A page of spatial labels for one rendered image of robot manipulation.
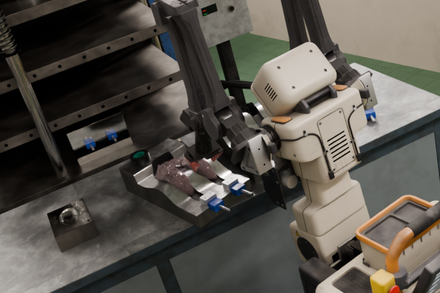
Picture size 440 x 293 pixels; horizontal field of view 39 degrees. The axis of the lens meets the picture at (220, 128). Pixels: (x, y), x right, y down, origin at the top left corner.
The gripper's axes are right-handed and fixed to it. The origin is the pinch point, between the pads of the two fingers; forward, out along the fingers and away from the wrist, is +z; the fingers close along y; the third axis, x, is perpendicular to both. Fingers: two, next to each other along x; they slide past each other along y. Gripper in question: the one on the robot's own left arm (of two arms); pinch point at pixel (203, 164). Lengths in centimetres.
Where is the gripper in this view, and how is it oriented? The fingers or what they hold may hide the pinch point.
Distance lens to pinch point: 216.1
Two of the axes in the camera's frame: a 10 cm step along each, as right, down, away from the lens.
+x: 6.0, 6.1, -5.2
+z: -0.2, 6.6, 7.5
